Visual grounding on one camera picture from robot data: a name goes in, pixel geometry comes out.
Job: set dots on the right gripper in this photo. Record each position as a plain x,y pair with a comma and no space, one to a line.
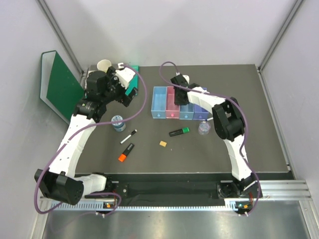
177,102

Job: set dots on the purple drawer box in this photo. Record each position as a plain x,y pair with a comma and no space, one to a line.
199,112

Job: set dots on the grey slotted cable duct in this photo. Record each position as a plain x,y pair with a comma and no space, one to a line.
105,205

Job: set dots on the teal green notebook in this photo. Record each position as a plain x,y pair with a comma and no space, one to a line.
134,81

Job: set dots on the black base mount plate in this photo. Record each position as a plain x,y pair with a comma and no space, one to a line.
210,189

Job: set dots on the blue round lidded jar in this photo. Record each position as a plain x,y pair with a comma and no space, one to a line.
118,124

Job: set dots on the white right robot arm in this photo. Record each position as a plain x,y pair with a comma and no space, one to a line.
229,124

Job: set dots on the cream yellow mug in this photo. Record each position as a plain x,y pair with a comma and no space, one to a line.
104,65

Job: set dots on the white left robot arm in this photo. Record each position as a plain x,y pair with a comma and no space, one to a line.
58,181

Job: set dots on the clear plastic pin jar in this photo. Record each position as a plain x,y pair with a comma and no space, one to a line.
204,127

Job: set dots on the white black marker pen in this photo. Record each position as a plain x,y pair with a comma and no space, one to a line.
130,135

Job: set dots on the green binder folder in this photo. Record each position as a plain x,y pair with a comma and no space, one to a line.
59,88

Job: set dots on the pink drawer box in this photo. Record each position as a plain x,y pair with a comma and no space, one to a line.
172,110

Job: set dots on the green black highlighter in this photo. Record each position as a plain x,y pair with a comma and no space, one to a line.
179,131

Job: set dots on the small tan eraser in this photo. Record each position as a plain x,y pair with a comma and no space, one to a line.
162,143

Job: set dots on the orange black highlighter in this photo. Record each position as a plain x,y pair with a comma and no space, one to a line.
126,152

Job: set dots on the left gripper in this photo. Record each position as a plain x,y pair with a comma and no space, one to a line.
112,77

